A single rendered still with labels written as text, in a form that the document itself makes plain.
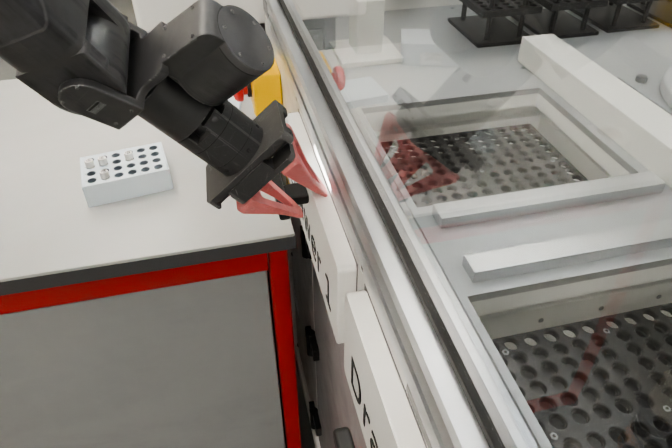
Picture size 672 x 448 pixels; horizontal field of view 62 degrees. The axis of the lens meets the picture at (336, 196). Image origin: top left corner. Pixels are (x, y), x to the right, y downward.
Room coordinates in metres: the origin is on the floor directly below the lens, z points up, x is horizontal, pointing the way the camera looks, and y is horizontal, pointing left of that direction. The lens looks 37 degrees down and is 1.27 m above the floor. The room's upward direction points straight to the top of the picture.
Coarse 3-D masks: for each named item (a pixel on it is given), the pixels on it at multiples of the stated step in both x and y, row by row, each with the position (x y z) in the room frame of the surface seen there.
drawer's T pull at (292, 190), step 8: (280, 176) 0.51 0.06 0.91; (280, 184) 0.49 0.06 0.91; (288, 184) 0.50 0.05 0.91; (296, 184) 0.50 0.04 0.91; (288, 192) 0.48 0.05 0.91; (296, 192) 0.48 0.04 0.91; (304, 192) 0.48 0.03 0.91; (296, 200) 0.47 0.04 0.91; (304, 200) 0.47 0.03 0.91; (280, 216) 0.45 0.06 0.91; (288, 216) 0.45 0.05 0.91
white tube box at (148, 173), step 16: (160, 144) 0.76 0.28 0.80; (80, 160) 0.71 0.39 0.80; (96, 160) 0.71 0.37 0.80; (112, 160) 0.71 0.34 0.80; (144, 160) 0.71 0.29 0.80; (160, 160) 0.72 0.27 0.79; (96, 176) 0.67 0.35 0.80; (112, 176) 0.67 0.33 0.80; (128, 176) 0.67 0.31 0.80; (144, 176) 0.68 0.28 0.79; (160, 176) 0.68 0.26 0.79; (96, 192) 0.65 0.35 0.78; (112, 192) 0.66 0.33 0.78; (128, 192) 0.66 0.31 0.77; (144, 192) 0.67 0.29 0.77
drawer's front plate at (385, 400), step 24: (360, 312) 0.30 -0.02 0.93; (360, 336) 0.28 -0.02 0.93; (360, 360) 0.27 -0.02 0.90; (384, 360) 0.25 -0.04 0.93; (360, 384) 0.27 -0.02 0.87; (384, 384) 0.23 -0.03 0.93; (360, 408) 0.27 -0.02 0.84; (384, 408) 0.21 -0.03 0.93; (408, 408) 0.21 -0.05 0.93; (384, 432) 0.21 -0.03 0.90; (408, 432) 0.20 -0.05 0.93
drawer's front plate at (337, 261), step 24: (288, 120) 0.61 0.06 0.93; (312, 168) 0.50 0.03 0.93; (312, 192) 0.46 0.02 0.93; (312, 216) 0.46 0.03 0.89; (336, 216) 0.42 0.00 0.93; (312, 240) 0.47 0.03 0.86; (336, 240) 0.38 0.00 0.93; (336, 264) 0.35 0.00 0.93; (336, 288) 0.35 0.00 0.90; (336, 312) 0.35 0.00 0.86; (336, 336) 0.35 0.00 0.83
